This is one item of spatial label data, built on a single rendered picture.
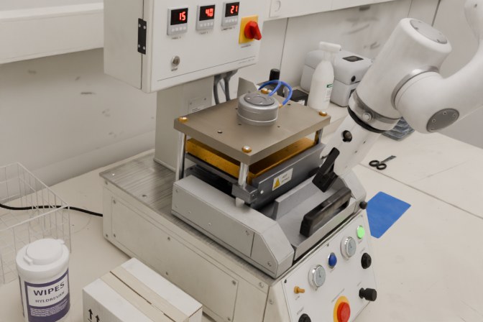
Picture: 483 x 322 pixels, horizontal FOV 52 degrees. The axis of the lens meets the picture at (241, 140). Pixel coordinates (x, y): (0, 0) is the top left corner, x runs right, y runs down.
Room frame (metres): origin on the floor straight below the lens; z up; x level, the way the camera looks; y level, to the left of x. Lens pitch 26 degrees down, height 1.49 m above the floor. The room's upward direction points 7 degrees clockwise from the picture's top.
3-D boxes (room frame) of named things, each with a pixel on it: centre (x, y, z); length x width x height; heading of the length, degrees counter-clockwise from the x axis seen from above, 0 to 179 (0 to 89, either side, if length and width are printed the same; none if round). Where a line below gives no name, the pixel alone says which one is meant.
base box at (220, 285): (0.89, -0.04, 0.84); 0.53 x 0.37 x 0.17; 54
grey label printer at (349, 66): (1.95, -0.36, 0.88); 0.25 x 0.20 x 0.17; 47
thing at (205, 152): (0.88, -0.03, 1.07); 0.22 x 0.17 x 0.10; 144
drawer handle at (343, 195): (0.77, -0.17, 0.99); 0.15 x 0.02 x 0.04; 144
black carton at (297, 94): (1.71, -0.17, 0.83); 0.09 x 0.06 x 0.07; 135
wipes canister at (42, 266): (0.67, 0.32, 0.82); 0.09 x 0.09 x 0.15
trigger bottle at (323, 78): (1.79, -0.28, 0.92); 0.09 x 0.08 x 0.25; 73
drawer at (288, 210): (0.85, -0.06, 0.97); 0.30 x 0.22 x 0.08; 54
